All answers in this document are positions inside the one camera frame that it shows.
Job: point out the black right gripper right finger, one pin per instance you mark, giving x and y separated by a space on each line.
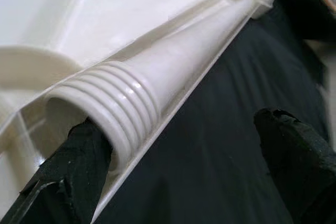
296 166

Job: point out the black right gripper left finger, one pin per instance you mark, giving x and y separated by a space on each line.
65 182

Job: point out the white plastic table leg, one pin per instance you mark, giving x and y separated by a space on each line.
162 72

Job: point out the white plastic children table top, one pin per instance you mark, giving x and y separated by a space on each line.
78 11

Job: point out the black tablecloth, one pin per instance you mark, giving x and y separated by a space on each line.
223 103

